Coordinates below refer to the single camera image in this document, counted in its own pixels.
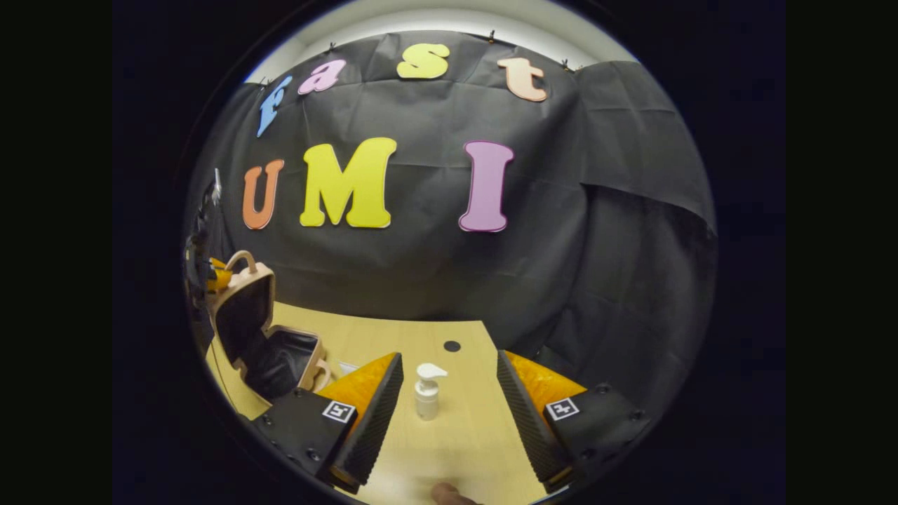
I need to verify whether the black backdrop cloth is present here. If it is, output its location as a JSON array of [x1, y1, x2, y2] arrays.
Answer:
[[184, 30, 718, 415]]

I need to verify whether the white pump bottle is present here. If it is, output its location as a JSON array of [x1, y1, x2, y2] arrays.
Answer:
[[414, 363, 449, 422]]

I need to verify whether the pink suitcase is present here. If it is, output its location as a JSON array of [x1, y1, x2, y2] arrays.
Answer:
[[209, 250, 332, 406]]

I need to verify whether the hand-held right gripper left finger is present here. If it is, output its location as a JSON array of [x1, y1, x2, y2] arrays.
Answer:
[[253, 352, 406, 495]]

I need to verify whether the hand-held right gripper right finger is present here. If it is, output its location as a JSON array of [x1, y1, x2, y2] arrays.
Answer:
[[496, 349, 655, 494]]

